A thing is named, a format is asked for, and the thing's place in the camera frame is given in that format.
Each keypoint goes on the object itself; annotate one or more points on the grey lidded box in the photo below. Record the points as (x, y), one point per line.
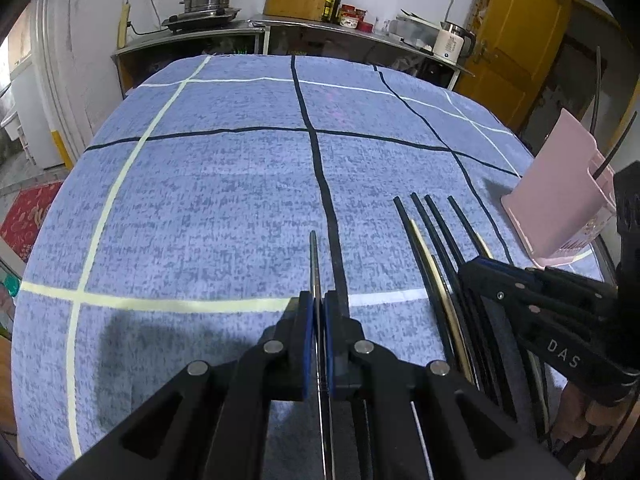
(410, 27)

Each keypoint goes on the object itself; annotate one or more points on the red tin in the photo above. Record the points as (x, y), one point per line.
(367, 26)

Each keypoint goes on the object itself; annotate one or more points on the red lidded jar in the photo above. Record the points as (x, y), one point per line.
(348, 16)

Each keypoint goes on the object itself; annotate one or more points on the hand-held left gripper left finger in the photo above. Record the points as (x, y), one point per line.
(307, 350)

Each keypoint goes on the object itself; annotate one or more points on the white electric kettle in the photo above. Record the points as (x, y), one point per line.
(447, 42)

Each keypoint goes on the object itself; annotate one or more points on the pink utensil holder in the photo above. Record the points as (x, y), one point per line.
(555, 180)

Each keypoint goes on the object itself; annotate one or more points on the person's right hand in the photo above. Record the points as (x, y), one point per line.
(602, 427)

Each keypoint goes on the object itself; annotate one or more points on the black induction cooker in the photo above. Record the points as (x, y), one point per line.
(200, 20)

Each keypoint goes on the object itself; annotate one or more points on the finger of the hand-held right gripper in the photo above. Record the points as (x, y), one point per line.
(550, 282)
(560, 347)

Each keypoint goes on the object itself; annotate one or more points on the yellow wooden door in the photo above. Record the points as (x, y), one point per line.
(520, 35)

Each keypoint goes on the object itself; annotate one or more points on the beige wooden chopstick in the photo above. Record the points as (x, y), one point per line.
(485, 246)
(440, 280)

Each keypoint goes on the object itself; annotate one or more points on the yellow power strip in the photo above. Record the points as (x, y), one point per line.
(123, 25)

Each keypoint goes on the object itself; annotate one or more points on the low steel table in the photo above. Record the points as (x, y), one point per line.
(175, 37)

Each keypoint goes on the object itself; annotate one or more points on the red patterned rug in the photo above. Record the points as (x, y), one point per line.
(27, 217)

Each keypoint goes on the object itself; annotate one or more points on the yellow door frame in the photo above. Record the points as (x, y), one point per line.
(592, 6)

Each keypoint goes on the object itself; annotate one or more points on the white cabinet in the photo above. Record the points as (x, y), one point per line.
(35, 125)

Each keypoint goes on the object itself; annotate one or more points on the blue checked tablecloth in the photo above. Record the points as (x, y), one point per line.
(200, 210)

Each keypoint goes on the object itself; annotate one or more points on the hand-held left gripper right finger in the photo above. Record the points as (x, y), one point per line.
(330, 350)

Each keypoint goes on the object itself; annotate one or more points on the steel shelf table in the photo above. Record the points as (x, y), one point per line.
(310, 25)

